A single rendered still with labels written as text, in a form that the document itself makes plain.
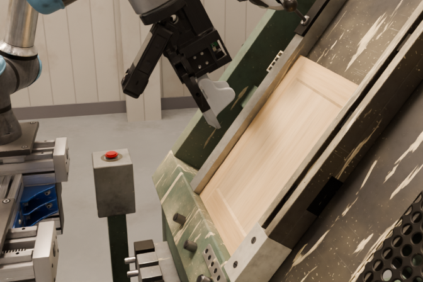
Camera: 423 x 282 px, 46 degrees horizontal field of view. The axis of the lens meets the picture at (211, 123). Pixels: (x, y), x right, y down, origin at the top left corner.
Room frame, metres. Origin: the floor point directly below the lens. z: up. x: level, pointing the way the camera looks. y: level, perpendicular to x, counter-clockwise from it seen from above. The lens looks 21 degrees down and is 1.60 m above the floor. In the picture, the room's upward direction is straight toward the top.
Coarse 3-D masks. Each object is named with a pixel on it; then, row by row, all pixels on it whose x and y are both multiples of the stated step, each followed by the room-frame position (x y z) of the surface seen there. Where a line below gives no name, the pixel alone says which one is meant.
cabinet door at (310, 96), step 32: (288, 96) 1.24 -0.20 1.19; (320, 96) 1.13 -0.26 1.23; (256, 128) 1.25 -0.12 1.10; (288, 128) 1.14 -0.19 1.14; (320, 128) 1.05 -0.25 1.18; (224, 160) 1.28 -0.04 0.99; (256, 160) 1.16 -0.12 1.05; (288, 160) 1.06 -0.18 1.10; (224, 192) 1.17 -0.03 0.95; (256, 192) 1.07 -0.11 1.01; (224, 224) 1.07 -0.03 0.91
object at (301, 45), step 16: (336, 0) 1.36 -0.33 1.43; (320, 16) 1.35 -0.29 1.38; (320, 32) 1.35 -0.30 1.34; (288, 48) 1.36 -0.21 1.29; (304, 48) 1.34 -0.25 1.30; (288, 64) 1.33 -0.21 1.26; (272, 80) 1.32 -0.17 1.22; (256, 96) 1.33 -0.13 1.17; (240, 112) 1.34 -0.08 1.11; (256, 112) 1.30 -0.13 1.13; (240, 128) 1.29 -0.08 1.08; (224, 144) 1.29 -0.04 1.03; (208, 160) 1.30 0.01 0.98; (208, 176) 1.27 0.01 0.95
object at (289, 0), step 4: (288, 0) 1.28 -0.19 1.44; (292, 0) 1.28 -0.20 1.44; (284, 4) 1.29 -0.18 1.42; (288, 4) 1.28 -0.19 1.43; (292, 4) 1.28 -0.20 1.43; (296, 4) 1.28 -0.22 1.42; (284, 8) 1.29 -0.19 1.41; (288, 8) 1.28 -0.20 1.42; (292, 8) 1.28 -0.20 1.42; (296, 12) 1.32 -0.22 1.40; (300, 16) 1.34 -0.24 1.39; (304, 16) 1.35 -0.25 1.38; (308, 16) 1.36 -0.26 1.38; (304, 20) 1.35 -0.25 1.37; (304, 24) 1.35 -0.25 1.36
